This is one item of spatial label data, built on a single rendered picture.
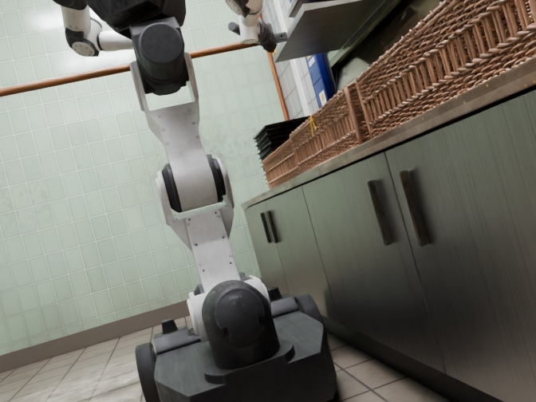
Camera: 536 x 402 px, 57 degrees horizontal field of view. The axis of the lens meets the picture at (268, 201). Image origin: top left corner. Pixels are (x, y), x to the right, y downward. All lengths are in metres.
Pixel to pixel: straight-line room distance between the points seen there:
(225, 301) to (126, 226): 2.16
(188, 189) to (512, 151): 0.88
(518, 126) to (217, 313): 0.69
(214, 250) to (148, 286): 1.85
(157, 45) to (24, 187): 2.11
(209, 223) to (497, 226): 0.84
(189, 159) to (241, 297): 0.47
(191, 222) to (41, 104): 2.12
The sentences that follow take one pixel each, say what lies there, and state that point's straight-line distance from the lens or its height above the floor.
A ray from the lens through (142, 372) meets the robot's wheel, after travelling 1.56.
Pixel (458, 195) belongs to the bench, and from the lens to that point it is 0.81.
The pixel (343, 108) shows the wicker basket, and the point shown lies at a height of 0.69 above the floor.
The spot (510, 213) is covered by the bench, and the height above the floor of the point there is 0.40.
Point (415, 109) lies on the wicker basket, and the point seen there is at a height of 0.60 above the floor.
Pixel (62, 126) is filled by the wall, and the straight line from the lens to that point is 3.31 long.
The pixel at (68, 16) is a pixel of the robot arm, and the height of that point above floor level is 1.30.
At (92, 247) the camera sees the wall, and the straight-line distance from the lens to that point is 3.20.
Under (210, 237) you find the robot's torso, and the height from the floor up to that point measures 0.47.
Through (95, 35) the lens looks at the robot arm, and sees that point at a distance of 1.96.
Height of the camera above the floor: 0.49
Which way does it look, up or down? 1 degrees up
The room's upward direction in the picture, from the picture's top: 15 degrees counter-clockwise
